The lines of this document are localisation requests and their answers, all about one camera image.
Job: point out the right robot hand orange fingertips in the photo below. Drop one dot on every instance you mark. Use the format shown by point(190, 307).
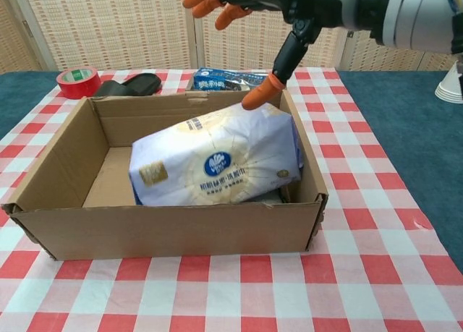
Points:
point(314, 3)

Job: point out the black slide slipper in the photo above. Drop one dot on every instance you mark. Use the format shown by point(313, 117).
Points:
point(139, 84)

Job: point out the open brown cardboard box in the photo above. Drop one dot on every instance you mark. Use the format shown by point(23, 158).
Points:
point(173, 230)

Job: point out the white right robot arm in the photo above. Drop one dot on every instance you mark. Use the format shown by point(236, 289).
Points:
point(416, 13)

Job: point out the woven bamboo folding screen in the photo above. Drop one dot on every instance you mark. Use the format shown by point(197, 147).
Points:
point(119, 24)

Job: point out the red white checkered tablecloth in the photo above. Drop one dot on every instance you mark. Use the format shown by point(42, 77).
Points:
point(217, 296)

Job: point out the white plastic tissue pack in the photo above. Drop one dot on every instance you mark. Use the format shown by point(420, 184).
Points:
point(217, 158)

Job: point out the blue packet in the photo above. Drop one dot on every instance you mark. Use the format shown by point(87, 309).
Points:
point(220, 80)

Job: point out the red tape roll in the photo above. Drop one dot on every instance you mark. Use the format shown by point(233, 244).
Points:
point(77, 86)

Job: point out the stack of white paper cups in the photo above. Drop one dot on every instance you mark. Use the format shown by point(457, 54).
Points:
point(452, 89)

